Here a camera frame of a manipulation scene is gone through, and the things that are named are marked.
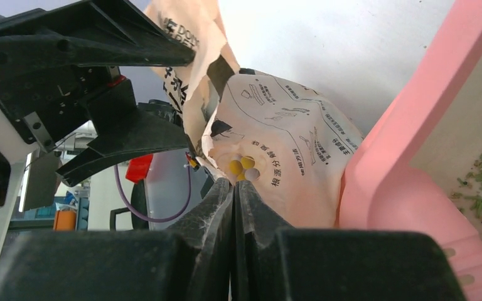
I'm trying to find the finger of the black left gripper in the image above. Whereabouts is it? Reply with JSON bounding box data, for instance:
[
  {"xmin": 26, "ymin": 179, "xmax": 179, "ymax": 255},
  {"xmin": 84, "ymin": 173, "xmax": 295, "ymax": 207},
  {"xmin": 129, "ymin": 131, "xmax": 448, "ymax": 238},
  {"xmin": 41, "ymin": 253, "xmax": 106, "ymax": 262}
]
[
  {"xmin": 0, "ymin": 1, "xmax": 195, "ymax": 69},
  {"xmin": 56, "ymin": 78, "xmax": 188, "ymax": 186}
]

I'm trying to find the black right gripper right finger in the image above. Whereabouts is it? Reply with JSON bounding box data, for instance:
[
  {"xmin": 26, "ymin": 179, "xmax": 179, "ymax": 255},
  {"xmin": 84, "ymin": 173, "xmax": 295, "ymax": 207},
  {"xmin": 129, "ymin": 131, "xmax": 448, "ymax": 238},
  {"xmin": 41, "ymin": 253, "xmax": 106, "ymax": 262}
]
[{"xmin": 232, "ymin": 181, "xmax": 464, "ymax": 300}]

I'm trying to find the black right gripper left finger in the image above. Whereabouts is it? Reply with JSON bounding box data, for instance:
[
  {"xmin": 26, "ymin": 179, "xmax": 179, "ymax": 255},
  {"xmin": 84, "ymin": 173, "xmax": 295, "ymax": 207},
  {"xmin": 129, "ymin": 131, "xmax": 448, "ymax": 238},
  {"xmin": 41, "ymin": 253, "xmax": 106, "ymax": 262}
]
[{"xmin": 0, "ymin": 179, "xmax": 232, "ymax": 300}]

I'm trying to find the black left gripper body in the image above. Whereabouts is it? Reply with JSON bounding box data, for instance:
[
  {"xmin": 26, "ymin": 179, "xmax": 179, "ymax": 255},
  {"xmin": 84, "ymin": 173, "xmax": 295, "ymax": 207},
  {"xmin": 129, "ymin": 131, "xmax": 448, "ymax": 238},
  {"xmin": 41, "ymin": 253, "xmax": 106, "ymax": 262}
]
[{"xmin": 0, "ymin": 65, "xmax": 126, "ymax": 151}]

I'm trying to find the beige cat litter bag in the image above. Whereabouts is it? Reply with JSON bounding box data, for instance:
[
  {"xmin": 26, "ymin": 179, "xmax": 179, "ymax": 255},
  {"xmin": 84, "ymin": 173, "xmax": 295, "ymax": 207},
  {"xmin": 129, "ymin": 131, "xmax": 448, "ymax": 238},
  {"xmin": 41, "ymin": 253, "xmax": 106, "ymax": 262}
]
[{"xmin": 145, "ymin": 1, "xmax": 363, "ymax": 228}]

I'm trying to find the pink litter box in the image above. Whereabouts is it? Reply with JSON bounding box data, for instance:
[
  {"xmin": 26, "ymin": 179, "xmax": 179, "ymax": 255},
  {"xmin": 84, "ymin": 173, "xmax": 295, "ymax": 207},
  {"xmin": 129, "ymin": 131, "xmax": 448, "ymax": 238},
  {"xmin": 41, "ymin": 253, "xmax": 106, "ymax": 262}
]
[{"xmin": 340, "ymin": 1, "xmax": 482, "ymax": 300}]

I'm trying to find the red plastic bin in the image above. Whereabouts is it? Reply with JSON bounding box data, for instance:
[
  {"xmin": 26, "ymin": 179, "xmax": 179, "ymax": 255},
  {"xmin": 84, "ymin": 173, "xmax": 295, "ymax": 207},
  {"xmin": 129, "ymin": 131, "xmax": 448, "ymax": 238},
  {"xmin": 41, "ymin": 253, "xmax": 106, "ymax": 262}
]
[{"xmin": 125, "ymin": 154, "xmax": 154, "ymax": 184}]

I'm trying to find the black stool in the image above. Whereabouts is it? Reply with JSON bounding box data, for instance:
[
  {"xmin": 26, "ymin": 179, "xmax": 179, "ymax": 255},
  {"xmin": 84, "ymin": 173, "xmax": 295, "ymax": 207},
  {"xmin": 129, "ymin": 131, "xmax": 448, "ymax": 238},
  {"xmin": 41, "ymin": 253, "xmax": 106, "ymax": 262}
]
[{"xmin": 109, "ymin": 180, "xmax": 149, "ymax": 231}]

